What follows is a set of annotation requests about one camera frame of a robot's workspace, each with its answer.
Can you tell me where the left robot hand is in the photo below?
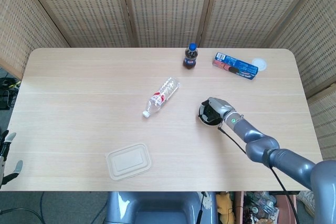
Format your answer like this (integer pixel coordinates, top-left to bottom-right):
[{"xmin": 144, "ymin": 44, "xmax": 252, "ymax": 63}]
[{"xmin": 0, "ymin": 129, "xmax": 24, "ymax": 187}]

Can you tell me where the black floor cable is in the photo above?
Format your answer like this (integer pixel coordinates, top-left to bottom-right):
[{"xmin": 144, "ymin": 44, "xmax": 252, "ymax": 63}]
[{"xmin": 0, "ymin": 200, "xmax": 50, "ymax": 224}]

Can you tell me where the woven bamboo screen panel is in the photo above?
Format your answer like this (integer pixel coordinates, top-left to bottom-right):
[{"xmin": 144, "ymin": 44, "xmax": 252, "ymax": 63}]
[
  {"xmin": 0, "ymin": 0, "xmax": 70, "ymax": 80},
  {"xmin": 19, "ymin": 0, "xmax": 139, "ymax": 49},
  {"xmin": 119, "ymin": 0, "xmax": 218, "ymax": 49},
  {"xmin": 201, "ymin": 0, "xmax": 329, "ymax": 49},
  {"xmin": 307, "ymin": 83, "xmax": 336, "ymax": 162},
  {"xmin": 269, "ymin": 0, "xmax": 336, "ymax": 99}
]

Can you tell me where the black equipment with cables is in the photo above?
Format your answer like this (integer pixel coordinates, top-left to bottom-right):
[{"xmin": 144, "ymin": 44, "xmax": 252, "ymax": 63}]
[{"xmin": 0, "ymin": 77, "xmax": 22, "ymax": 109}]

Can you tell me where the white bracket with black rod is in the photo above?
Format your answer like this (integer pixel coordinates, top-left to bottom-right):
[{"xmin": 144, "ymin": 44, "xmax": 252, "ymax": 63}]
[{"xmin": 196, "ymin": 191, "xmax": 212, "ymax": 224}]

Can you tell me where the blue floor cable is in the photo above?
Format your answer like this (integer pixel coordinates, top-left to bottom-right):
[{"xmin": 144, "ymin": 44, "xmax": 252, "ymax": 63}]
[{"xmin": 38, "ymin": 191, "xmax": 45, "ymax": 224}]

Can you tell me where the beige pulp food container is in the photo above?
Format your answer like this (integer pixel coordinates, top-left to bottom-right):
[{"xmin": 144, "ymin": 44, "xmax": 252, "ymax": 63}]
[{"xmin": 105, "ymin": 143, "xmax": 153, "ymax": 182}]

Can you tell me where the blue cookie box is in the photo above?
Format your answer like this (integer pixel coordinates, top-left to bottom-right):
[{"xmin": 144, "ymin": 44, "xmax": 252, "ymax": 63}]
[{"xmin": 212, "ymin": 51, "xmax": 259, "ymax": 82}]

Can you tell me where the grey robot torso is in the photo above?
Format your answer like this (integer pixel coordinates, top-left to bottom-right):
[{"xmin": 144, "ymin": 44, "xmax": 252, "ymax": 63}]
[{"xmin": 106, "ymin": 191, "xmax": 219, "ymax": 224}]

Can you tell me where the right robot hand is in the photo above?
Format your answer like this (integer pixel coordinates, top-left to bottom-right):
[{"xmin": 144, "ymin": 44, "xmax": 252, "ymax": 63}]
[{"xmin": 198, "ymin": 97, "xmax": 236, "ymax": 125}]

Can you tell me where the brown crate of clutter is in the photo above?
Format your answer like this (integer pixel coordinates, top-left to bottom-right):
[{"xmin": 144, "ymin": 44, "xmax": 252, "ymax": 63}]
[{"xmin": 235, "ymin": 191, "xmax": 299, "ymax": 224}]

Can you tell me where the white round table grommet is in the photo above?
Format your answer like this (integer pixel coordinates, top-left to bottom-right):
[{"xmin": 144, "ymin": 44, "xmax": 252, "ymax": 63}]
[{"xmin": 251, "ymin": 57, "xmax": 268, "ymax": 72}]

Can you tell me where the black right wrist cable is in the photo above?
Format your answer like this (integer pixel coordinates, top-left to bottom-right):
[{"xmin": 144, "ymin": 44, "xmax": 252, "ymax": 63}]
[{"xmin": 217, "ymin": 115, "xmax": 300, "ymax": 224}]

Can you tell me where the yellow plush toy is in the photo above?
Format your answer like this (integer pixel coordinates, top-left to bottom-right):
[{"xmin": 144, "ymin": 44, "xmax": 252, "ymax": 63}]
[{"xmin": 216, "ymin": 191, "xmax": 236, "ymax": 224}]

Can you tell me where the cola bottle with blue cap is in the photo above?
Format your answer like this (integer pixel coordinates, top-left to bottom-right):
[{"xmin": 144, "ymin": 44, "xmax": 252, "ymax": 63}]
[{"xmin": 183, "ymin": 43, "xmax": 198, "ymax": 70}]

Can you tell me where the white bowl with dark interior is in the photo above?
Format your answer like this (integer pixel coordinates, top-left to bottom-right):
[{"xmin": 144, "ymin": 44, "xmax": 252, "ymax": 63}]
[{"xmin": 197, "ymin": 100, "xmax": 225, "ymax": 127}]

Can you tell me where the clear plastic water bottle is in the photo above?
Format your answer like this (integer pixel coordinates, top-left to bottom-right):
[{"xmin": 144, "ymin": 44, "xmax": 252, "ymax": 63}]
[{"xmin": 142, "ymin": 76, "xmax": 182, "ymax": 119}]

